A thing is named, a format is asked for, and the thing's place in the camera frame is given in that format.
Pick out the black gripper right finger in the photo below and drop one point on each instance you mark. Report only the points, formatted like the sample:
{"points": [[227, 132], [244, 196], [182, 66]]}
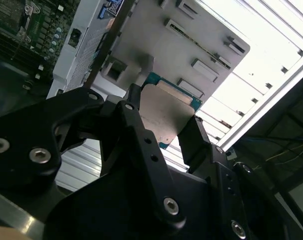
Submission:
{"points": [[194, 150]]}

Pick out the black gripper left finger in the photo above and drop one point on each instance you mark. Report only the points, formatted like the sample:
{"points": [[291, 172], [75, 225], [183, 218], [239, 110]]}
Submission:
{"points": [[24, 130]]}

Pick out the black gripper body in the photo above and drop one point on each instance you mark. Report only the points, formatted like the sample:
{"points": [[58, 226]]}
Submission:
{"points": [[104, 212]]}

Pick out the silver CPU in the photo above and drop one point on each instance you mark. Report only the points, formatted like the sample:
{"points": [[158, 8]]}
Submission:
{"points": [[164, 110]]}

